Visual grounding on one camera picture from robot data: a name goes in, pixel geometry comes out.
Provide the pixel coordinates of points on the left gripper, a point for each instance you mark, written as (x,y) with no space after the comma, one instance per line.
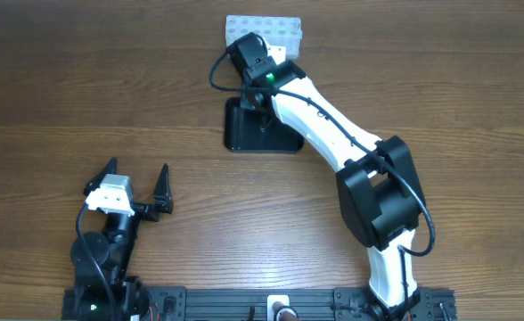
(146,212)

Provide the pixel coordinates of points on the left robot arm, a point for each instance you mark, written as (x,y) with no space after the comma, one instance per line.
(108,249)

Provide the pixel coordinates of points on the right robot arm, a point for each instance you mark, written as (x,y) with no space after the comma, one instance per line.
(324,129)

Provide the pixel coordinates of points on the black tray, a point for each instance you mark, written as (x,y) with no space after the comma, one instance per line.
(244,134)

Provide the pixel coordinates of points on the white test tube rack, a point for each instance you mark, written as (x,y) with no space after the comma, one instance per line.
(253,24)

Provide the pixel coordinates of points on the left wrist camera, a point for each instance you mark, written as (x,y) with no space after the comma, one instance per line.
(110,195)

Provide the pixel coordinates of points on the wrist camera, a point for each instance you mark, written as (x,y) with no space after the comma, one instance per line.
(276,53)
(110,195)

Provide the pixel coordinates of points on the mounting rail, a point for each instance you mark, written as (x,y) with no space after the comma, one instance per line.
(226,305)

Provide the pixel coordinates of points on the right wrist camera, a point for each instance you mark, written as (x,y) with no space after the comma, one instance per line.
(276,53)

